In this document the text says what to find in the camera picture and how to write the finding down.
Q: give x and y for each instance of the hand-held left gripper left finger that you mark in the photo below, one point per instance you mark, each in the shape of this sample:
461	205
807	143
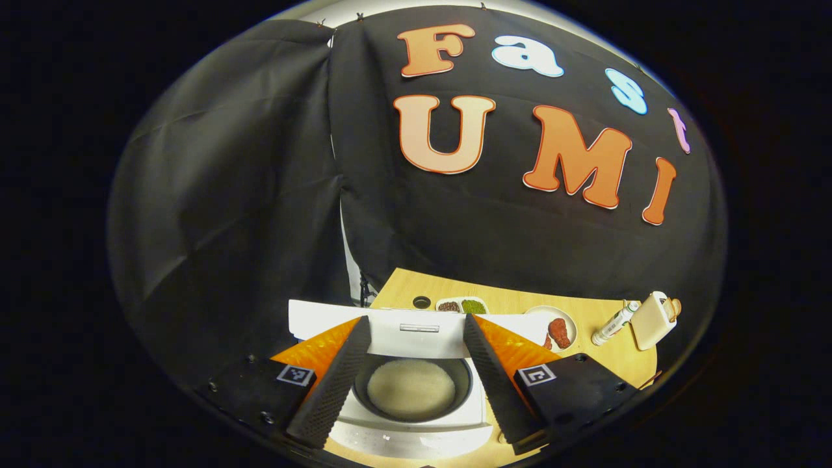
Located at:
335	383

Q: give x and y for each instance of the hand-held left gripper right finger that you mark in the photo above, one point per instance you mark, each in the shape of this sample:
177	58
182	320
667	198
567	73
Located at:
497	383

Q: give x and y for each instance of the white rice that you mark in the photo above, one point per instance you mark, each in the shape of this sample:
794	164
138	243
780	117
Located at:
409	390

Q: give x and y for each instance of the white rice cooker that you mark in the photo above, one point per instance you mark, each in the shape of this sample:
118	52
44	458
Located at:
416	341

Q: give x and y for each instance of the red meat piece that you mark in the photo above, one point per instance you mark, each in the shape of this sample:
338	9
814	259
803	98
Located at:
547	342
559	333

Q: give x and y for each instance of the round beige plate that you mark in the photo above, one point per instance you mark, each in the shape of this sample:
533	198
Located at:
533	315

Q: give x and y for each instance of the green beans portion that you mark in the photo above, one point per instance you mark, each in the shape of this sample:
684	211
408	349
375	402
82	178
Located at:
474	307

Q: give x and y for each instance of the brown beans portion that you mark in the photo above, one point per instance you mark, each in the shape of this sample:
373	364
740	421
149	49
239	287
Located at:
449	307

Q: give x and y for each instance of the white divided bean dish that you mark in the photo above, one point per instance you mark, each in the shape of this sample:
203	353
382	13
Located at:
461	298

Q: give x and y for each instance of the black tripod stand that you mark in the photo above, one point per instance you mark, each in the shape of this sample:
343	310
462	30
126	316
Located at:
368	289

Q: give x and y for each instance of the small black round object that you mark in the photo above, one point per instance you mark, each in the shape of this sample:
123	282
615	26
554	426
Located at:
422	302

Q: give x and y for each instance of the white yogurt drink bottle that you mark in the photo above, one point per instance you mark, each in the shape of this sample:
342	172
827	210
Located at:
614	324

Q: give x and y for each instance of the white toaster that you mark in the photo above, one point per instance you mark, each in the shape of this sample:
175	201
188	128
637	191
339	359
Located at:
647	325

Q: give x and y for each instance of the black backdrop cloth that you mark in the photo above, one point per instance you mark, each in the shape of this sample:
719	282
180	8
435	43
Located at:
227	195

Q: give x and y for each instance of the row of black cloth clips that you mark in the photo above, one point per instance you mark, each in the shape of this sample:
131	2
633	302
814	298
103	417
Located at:
359	15

